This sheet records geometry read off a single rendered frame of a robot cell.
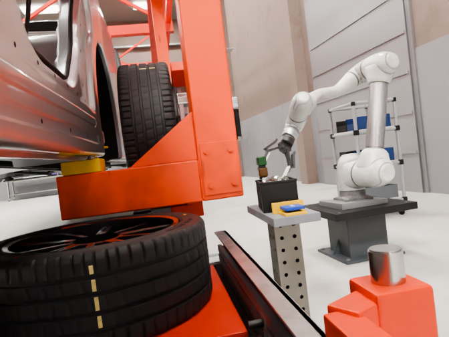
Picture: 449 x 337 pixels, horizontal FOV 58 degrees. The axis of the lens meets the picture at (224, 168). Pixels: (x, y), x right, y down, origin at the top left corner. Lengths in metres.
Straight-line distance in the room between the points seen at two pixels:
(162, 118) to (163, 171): 0.31
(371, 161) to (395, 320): 1.86
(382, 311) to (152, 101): 1.45
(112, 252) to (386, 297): 0.65
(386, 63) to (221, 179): 1.26
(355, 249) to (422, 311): 1.96
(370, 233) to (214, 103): 1.34
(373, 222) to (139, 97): 1.50
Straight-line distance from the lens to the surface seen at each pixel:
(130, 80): 1.86
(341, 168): 2.51
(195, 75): 1.58
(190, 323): 1.11
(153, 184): 1.54
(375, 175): 2.31
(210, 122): 1.56
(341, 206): 2.39
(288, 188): 1.54
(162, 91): 1.80
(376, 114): 2.42
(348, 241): 2.47
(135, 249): 1.00
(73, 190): 1.58
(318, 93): 2.28
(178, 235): 1.07
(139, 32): 8.45
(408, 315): 0.53
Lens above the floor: 0.68
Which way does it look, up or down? 2 degrees down
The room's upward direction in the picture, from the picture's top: 7 degrees counter-clockwise
